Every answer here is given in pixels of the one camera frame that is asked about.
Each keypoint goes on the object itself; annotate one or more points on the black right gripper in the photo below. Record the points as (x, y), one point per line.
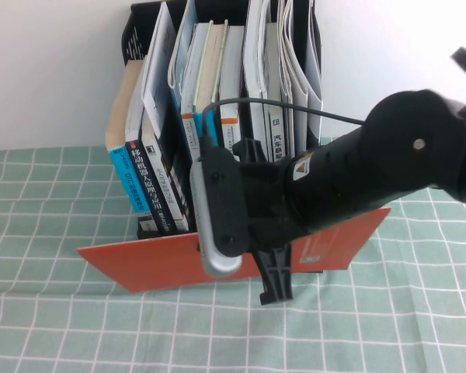
(268, 202)

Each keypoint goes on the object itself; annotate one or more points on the red and white brochure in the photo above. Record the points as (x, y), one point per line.
(159, 264)

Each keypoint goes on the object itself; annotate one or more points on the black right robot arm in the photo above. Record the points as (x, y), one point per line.
(373, 167)

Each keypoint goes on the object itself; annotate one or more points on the white book blue logo spine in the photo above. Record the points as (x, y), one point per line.
(279, 132)

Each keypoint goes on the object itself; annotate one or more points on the thin white orange band book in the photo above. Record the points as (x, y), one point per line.
(189, 132)

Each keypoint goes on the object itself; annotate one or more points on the white spine book black logo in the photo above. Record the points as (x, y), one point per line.
(164, 182)

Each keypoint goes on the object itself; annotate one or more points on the thick white orange band book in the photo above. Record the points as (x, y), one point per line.
(231, 77)

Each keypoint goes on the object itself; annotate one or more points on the cyan spine book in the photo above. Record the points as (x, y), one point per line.
(130, 182)

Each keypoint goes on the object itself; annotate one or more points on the tall plain white book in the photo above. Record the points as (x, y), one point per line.
(256, 58)

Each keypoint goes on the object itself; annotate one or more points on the black plastic book holder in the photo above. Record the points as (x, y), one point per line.
(134, 39)

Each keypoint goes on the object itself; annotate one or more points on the thin white brochure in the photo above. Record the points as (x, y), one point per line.
(285, 46)
(299, 58)

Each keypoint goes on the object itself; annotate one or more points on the dark photo cover magazine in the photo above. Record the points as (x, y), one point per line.
(159, 77)

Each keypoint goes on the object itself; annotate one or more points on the light blue thin booklet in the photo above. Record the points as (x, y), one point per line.
(184, 35)

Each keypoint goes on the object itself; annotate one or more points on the green white checked tablecloth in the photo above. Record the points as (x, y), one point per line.
(101, 330)

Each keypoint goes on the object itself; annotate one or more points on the silver wrist camera black mount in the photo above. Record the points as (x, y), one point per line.
(204, 217)

